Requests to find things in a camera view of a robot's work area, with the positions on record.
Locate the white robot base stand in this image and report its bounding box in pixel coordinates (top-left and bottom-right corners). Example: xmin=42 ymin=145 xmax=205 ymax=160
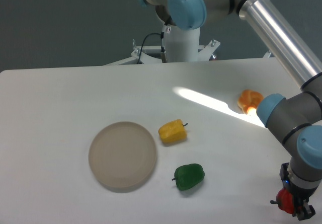
xmin=108 ymin=26 xmax=220 ymax=66

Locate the yellow pepper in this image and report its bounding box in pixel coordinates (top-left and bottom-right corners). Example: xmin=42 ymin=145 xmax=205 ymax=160
xmin=158 ymin=119 xmax=187 ymax=144

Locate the orange pepper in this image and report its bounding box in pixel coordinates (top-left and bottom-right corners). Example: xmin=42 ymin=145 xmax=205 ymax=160
xmin=237 ymin=89 xmax=264 ymax=115

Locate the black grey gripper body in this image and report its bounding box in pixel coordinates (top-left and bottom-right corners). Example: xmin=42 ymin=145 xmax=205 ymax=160
xmin=280 ymin=163 xmax=321 ymax=206

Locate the green pepper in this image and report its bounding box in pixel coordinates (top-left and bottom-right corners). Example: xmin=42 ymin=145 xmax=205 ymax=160
xmin=172 ymin=163 xmax=205 ymax=191

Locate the red pepper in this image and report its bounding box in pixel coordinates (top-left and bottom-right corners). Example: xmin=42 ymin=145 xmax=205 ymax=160
xmin=270 ymin=188 xmax=295 ymax=214

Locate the black cable with connector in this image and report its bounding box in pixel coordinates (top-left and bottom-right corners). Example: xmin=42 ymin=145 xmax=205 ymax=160
xmin=136 ymin=16 xmax=174 ymax=65

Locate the beige round plate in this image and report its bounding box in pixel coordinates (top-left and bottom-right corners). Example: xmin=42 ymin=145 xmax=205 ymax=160
xmin=88 ymin=122 xmax=157 ymax=191

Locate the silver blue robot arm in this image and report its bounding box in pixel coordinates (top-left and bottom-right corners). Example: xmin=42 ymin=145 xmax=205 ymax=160
xmin=139 ymin=0 xmax=321 ymax=220

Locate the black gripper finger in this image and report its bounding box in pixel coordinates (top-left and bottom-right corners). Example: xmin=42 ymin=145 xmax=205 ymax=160
xmin=293 ymin=198 xmax=315 ymax=220

